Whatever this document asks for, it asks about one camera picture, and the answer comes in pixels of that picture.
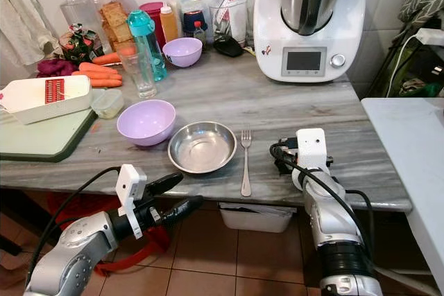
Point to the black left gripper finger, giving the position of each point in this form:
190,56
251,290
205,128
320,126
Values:
166,183
184,209

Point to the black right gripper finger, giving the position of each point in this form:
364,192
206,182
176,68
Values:
281,166

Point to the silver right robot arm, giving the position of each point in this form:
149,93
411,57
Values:
329,220

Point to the steel fork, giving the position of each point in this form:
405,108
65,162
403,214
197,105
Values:
245,171

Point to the stainless steel bowl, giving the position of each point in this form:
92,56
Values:
202,148

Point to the white plastic bin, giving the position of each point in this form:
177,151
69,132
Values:
255,218

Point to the large lilac plastic bowl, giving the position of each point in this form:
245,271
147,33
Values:
146,122

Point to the red plastic stool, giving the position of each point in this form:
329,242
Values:
73,206

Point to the white food processor steel jug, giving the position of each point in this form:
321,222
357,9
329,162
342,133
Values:
305,64

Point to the small clear lidded container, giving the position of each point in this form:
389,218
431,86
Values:
107,103

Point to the clear drinking glass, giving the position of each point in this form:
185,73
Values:
141,81

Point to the orange carrot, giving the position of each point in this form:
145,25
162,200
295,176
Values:
90,75
107,82
107,58
98,68

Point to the small black rounded object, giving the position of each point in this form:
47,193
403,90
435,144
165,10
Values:
227,46

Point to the white side table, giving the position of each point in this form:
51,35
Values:
413,164

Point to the small lilac plastic bowl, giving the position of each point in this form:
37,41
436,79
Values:
182,52

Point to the clear utensil container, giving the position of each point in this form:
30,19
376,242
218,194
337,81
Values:
236,28

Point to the pale green cutting board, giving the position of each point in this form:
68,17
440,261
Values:
38,142

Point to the dark green bag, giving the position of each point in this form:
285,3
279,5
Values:
413,77

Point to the small red cap bottle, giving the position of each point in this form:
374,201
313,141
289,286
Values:
199,33

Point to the teal water bottle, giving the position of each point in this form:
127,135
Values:
144,29

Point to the white mandoline slicer red blade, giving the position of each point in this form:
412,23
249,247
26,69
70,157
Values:
35,100

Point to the orange sauce bottle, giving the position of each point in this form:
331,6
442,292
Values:
169,25

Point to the dark purple cloth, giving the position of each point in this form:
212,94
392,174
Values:
56,68

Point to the black floral packet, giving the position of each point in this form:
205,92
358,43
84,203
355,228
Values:
80,45

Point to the clear jar dark blue label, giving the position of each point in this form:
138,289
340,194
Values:
193,12

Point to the red lid cracker jar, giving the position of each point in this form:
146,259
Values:
112,17

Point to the dark red canister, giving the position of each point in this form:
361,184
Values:
155,6

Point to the white power adapter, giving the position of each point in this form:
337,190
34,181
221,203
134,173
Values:
430,36

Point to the clear white lid jar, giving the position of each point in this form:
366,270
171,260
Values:
75,7

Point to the pale hanging towel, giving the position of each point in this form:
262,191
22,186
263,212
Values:
24,15

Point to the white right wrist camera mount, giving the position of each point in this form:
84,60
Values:
312,148

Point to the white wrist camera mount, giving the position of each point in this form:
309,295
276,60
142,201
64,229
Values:
130,188
312,148

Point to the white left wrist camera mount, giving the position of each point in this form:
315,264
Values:
130,188

